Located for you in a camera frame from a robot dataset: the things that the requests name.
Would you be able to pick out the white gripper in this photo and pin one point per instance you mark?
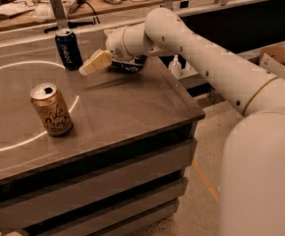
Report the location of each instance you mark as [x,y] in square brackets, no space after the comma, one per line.
[115,44]

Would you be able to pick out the blue pepsi can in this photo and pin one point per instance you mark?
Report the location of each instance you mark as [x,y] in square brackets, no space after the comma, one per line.
[68,49]

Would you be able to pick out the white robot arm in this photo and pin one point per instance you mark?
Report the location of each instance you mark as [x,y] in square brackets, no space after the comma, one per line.
[252,178]

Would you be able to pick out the orange La Croix can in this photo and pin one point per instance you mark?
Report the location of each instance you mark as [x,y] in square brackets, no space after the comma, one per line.
[52,109]

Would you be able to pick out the blue chip bag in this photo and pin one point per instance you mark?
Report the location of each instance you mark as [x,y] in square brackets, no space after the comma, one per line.
[130,67]

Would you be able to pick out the clear sanitizer bottle left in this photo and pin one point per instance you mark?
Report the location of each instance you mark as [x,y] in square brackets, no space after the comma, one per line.
[175,67]

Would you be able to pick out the white paper sheet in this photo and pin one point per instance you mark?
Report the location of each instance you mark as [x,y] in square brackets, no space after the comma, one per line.
[12,9]

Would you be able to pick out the grey counter drawer cabinet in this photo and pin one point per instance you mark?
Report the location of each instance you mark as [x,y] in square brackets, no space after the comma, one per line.
[110,187]

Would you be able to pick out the cardboard box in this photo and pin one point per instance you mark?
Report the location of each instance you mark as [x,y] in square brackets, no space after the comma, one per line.
[272,58]

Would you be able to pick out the metal bracket post left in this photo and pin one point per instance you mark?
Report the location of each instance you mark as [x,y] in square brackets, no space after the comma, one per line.
[59,14]

